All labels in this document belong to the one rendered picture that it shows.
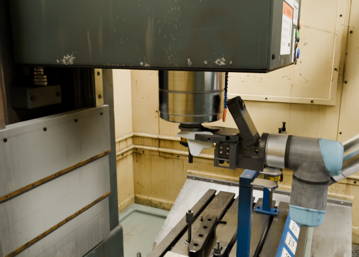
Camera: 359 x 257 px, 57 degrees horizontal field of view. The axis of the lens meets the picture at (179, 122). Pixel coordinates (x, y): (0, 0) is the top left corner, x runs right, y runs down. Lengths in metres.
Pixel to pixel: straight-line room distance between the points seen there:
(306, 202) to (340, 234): 1.02
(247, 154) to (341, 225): 1.10
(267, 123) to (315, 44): 0.46
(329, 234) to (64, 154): 1.25
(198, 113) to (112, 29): 0.26
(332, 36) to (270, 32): 1.12
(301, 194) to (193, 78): 0.34
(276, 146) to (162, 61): 0.30
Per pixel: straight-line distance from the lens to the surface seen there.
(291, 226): 1.41
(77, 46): 0.82
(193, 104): 0.74
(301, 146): 0.74
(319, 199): 0.78
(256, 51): 0.63
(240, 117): 0.75
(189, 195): 1.95
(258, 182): 1.06
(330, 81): 1.74
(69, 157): 1.11
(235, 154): 0.77
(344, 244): 1.76
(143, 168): 2.18
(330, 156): 0.74
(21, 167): 0.99
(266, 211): 1.58
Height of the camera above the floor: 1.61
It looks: 12 degrees down
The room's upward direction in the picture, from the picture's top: straight up
